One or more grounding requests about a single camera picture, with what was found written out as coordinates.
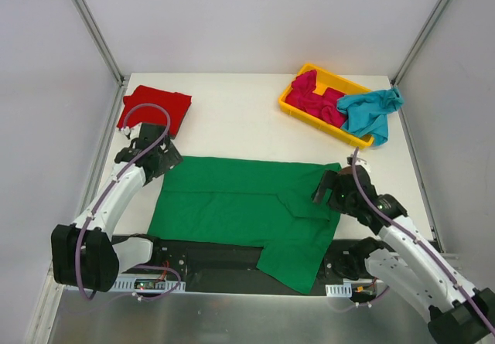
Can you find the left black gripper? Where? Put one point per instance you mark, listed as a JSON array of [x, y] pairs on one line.
[[164, 158]]

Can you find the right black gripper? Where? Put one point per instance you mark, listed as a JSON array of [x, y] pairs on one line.
[[329, 189]]

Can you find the green t shirt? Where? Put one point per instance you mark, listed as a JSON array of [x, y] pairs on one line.
[[253, 204]]

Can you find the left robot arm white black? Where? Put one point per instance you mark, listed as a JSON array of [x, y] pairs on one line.
[[83, 253]]

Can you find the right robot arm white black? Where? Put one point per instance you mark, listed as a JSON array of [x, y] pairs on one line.
[[455, 310]]

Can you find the folded red t shirt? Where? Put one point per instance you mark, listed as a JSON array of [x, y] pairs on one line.
[[142, 107]]

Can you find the magenta t shirt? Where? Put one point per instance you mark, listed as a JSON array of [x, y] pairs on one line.
[[321, 106]]

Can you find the teal t shirt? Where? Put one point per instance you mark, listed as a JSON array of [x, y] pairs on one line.
[[366, 114]]

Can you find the yellow plastic bin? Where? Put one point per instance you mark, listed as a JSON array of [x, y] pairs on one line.
[[326, 79]]

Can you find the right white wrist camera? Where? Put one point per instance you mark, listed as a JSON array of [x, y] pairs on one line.
[[358, 161]]

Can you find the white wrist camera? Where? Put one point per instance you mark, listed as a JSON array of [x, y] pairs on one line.
[[358, 161], [130, 132]]

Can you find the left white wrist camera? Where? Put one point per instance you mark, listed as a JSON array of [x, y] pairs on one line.
[[130, 132]]

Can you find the left aluminium side rail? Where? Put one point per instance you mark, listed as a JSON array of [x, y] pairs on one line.
[[104, 142]]

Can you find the aluminium side rail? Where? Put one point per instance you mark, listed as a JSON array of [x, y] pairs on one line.
[[104, 142], [411, 181]]

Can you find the right white cable duct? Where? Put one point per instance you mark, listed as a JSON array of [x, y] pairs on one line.
[[348, 290]]

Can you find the white cable duct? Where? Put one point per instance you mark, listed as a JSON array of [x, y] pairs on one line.
[[348, 290], [146, 285]]

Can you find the right aluminium side rail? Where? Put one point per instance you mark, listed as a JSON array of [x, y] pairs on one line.
[[411, 181]]

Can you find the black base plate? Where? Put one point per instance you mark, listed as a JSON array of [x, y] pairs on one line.
[[220, 268]]

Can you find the left white cable duct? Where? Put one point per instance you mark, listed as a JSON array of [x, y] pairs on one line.
[[146, 285]]

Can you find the front aluminium rail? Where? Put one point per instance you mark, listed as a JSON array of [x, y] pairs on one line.
[[452, 263]]

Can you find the left aluminium frame post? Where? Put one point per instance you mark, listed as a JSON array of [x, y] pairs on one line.
[[95, 33]]

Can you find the aluminium frame post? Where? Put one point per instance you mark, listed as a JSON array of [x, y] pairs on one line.
[[426, 30], [95, 33]]

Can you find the right aluminium frame post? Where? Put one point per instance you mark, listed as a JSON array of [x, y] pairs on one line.
[[426, 30]]

